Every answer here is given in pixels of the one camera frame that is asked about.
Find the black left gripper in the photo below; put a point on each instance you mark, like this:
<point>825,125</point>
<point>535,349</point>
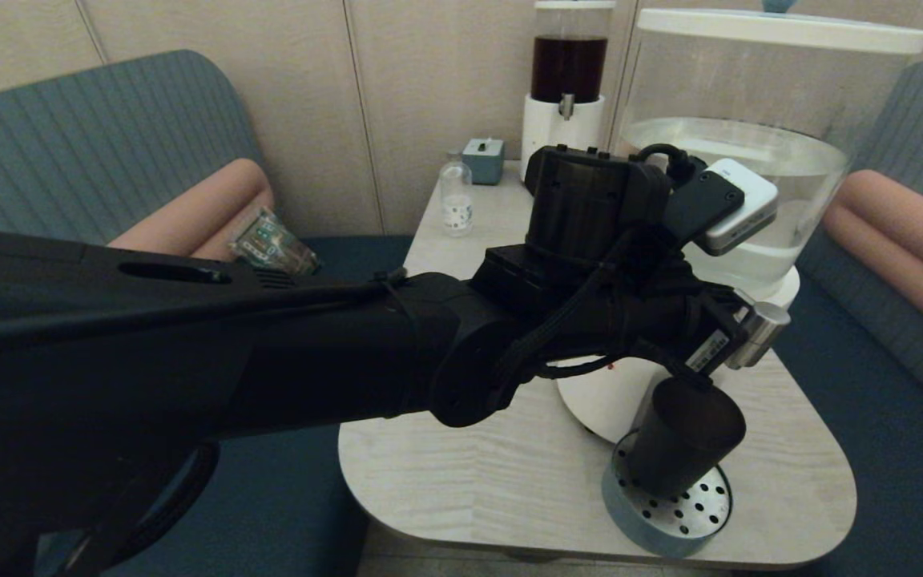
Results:
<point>670,316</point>

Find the large metal dispenser tap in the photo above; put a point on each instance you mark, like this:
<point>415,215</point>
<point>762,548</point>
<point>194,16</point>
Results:
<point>762,332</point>

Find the black plastic cup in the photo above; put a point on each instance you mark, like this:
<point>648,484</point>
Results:
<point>686,441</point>

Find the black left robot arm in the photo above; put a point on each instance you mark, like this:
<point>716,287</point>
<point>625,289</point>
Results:
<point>229,344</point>

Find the large blue round drip tray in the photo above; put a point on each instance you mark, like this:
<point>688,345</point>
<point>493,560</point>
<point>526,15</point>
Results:
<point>646,533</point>

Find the small metal dispenser tap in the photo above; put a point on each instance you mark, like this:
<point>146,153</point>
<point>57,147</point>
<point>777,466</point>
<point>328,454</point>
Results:
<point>566,106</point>

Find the small clear glass bottle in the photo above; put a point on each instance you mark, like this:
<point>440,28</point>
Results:
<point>457,207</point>

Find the small blue tissue box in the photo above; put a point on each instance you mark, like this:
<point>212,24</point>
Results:
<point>483,163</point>

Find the large clear water dispenser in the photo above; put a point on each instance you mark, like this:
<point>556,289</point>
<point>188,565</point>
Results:
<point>750,88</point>

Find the pink bolster cushion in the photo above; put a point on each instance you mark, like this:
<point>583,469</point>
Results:
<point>902,240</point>
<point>205,212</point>

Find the teal ribbed sofa bench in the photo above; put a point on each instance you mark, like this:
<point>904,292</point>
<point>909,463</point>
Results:
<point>109,136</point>
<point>894,417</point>

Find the small dark drink dispenser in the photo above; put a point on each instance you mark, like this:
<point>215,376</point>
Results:
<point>567,64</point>

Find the clear plastic snack packet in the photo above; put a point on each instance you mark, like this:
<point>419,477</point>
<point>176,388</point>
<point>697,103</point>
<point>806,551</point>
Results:
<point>273,244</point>

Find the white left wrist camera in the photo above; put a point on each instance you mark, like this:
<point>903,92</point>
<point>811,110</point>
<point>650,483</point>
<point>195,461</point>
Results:
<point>738,210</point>

